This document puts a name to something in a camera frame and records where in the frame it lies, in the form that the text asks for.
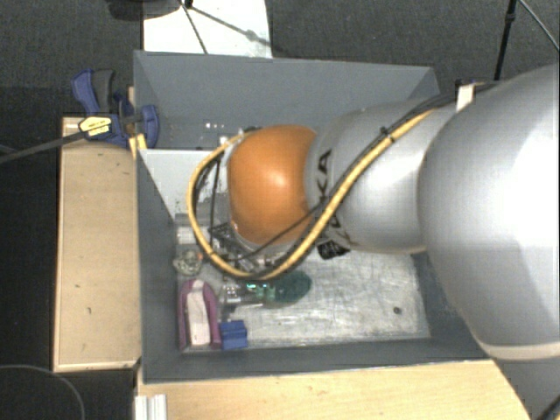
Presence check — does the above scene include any blue block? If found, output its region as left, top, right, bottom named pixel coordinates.
left=218, top=319, right=249, bottom=351

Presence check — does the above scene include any grey-green toy animal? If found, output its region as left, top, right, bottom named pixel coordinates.
left=171, top=248, right=203, bottom=277

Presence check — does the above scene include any dark green round sponge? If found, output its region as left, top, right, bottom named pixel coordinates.
left=264, top=270, right=313, bottom=309

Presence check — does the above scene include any black cylinder on white bracket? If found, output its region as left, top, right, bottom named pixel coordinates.
left=315, top=236, right=353, bottom=261

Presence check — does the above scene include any pale wood board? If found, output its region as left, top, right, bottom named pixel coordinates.
left=52, top=116, right=143, bottom=373

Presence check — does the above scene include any grey metal bin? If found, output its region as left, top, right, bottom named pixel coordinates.
left=132, top=50, right=487, bottom=384

